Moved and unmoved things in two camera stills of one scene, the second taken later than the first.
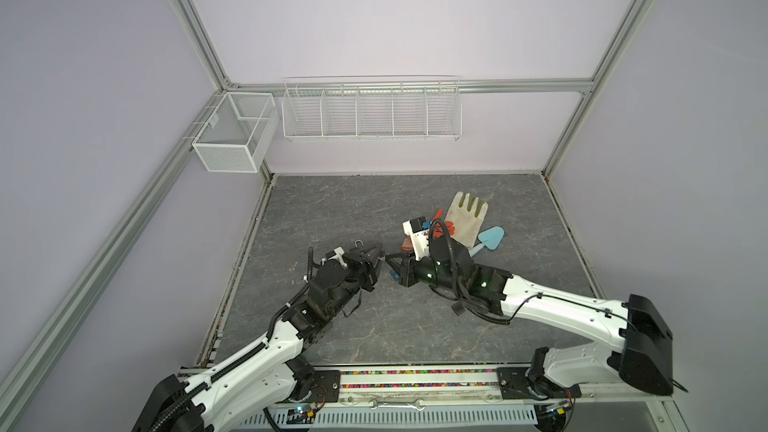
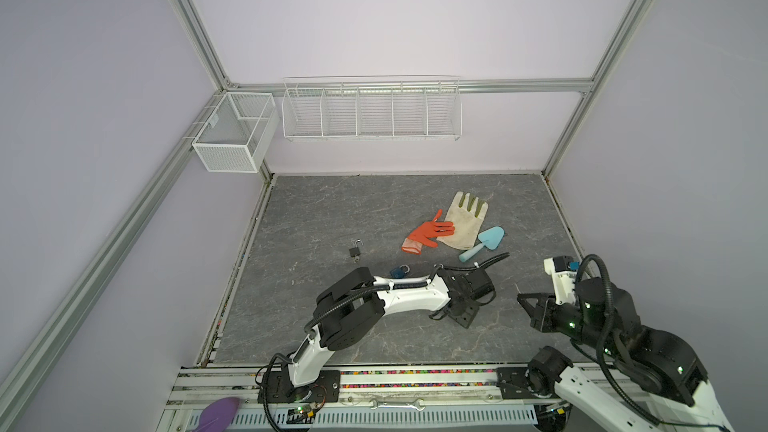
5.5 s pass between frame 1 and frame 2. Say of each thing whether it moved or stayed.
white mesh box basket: stayed
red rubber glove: stayed
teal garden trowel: stayed
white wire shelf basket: stayed
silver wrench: stayed
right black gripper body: moved
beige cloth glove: stayed
